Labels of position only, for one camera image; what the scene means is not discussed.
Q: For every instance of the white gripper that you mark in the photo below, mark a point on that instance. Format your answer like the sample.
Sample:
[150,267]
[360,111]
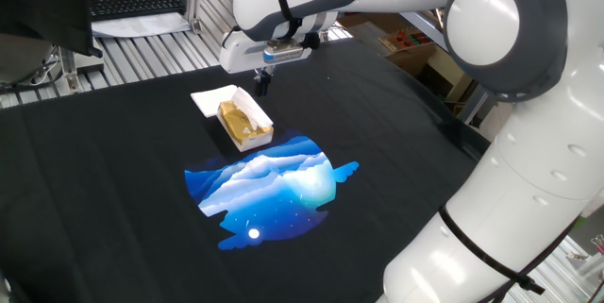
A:
[240,55]

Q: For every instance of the folded square white napkin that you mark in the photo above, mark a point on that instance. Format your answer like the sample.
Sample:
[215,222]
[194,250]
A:
[210,100]

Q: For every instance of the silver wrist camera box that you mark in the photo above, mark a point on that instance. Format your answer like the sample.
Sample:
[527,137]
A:
[283,50]

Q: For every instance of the gold tissue pack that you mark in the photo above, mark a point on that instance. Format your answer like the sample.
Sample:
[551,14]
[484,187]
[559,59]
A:
[233,121]

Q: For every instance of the wooden box with coloured blocks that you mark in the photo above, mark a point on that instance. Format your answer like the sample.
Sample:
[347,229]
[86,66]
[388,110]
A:
[406,39]

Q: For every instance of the white paper sheet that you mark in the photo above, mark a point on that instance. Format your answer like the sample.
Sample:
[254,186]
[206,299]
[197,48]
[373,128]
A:
[141,27]

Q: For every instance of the aluminium frame leg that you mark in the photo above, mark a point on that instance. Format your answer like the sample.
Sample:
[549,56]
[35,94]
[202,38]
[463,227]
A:
[473,105]

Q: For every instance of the aluminium bracket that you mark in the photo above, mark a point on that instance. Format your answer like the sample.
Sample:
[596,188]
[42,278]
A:
[70,69]

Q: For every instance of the black keyboard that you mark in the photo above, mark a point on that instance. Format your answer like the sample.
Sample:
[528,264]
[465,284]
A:
[137,5]

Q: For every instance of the black T-shirt with blue print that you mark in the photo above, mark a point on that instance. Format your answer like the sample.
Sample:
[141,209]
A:
[118,199]

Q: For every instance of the black monitor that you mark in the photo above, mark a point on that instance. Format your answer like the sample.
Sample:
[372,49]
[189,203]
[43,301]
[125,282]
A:
[42,1]

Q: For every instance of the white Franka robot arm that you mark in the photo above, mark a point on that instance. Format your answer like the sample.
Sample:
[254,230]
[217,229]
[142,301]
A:
[519,152]

